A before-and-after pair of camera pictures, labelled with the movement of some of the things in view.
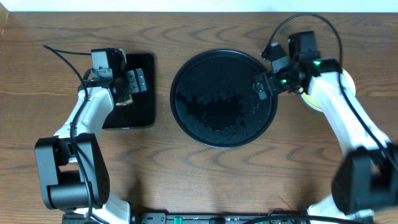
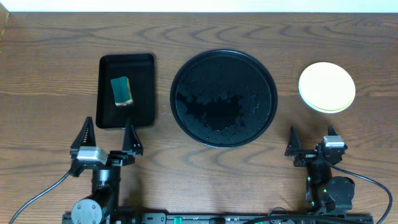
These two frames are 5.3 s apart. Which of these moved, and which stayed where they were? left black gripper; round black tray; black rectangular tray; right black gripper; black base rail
Moved: right black gripper; left black gripper
Stayed: black base rail; round black tray; black rectangular tray
